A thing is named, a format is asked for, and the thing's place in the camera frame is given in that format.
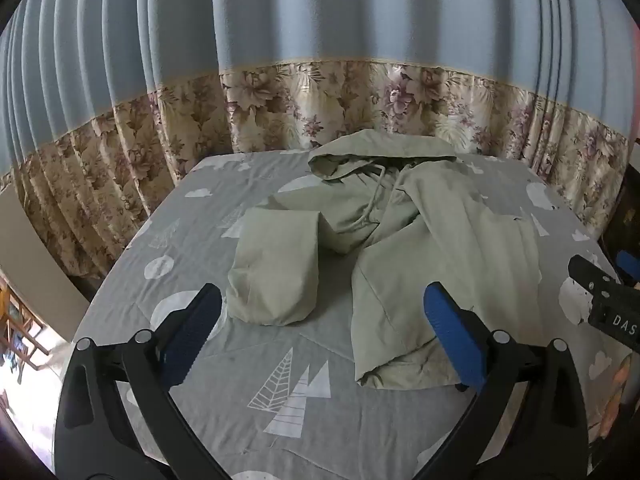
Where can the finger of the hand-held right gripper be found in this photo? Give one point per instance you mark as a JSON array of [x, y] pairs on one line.
[[630, 264], [592, 275]]

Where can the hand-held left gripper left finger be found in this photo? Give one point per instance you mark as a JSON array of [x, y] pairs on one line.
[[192, 330]]

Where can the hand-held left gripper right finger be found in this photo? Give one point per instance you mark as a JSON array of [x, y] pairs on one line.
[[452, 340]]

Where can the light green hooded jacket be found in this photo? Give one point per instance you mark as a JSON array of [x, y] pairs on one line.
[[450, 240]]

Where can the dark glass cabinet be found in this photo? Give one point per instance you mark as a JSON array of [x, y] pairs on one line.
[[627, 220]]

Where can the grey printed bed sheet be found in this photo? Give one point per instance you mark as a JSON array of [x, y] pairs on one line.
[[200, 240]]

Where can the cream panel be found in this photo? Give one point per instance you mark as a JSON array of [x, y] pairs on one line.
[[40, 270]]

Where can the wooden chair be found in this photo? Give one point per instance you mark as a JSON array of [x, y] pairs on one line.
[[20, 330]]

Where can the blue curtain with floral hem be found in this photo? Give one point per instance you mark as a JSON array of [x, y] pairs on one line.
[[320, 10]]

